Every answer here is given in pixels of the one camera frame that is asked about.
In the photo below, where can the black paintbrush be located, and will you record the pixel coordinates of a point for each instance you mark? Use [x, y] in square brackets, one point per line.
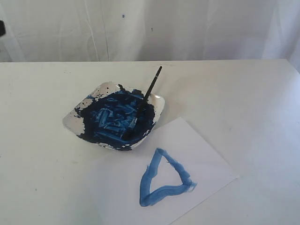
[130, 129]

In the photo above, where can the blue paint stroke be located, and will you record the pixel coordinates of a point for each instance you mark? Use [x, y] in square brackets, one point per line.
[148, 198]

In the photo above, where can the white square plate blue paint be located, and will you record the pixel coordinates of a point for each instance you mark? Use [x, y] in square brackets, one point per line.
[104, 115]

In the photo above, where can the white backdrop curtain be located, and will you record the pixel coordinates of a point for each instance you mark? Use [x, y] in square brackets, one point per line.
[128, 30]

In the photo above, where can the white paper sheet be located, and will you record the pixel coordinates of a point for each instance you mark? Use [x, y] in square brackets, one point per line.
[114, 180]

